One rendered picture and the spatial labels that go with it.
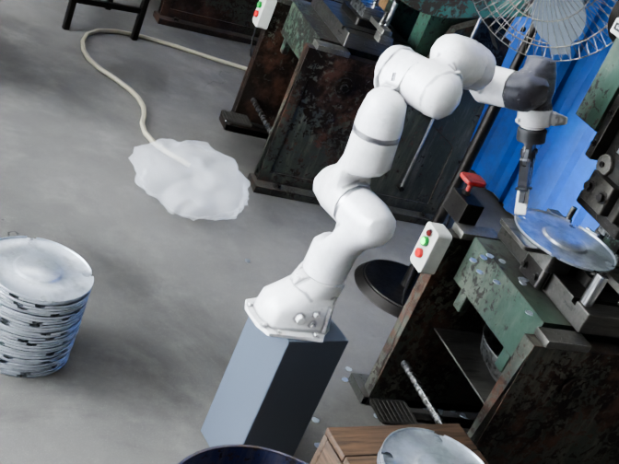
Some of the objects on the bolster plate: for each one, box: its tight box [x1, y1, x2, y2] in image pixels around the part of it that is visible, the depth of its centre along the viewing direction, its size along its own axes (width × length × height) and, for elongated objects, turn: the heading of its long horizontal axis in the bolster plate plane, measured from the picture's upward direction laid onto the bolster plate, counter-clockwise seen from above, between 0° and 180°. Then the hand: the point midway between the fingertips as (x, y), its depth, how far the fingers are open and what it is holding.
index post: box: [580, 272, 609, 307], centre depth 258 cm, size 3×3×10 cm
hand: (521, 201), depth 272 cm, fingers closed
